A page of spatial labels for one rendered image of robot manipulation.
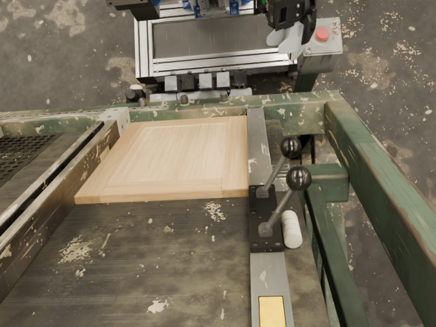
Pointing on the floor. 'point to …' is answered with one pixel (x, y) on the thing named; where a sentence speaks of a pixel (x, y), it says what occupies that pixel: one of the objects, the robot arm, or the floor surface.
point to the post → (305, 82)
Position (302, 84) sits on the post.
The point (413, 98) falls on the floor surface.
